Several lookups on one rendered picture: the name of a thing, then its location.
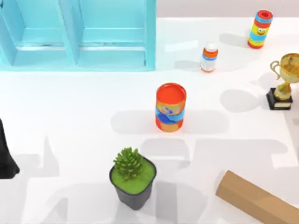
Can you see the orange and blue can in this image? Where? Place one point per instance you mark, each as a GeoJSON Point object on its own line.
{"type": "Point", "coordinates": [170, 109]}

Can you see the green plant in black pot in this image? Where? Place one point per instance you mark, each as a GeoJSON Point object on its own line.
{"type": "Point", "coordinates": [133, 179]}

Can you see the white and orange bottle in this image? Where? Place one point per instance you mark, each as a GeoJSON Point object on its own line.
{"type": "Point", "coordinates": [208, 59]}

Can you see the light blue rack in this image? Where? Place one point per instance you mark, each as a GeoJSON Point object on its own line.
{"type": "Point", "coordinates": [112, 35]}

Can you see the gold trophy with black base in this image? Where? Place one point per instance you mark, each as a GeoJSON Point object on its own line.
{"type": "Point", "coordinates": [283, 86]}

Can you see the stack of coloured rings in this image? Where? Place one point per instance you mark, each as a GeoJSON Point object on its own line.
{"type": "Point", "coordinates": [259, 30]}

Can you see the brown cardboard box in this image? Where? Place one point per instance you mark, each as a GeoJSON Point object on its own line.
{"type": "Point", "coordinates": [257, 200]}

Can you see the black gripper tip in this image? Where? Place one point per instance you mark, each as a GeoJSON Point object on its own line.
{"type": "Point", "coordinates": [5, 161]}

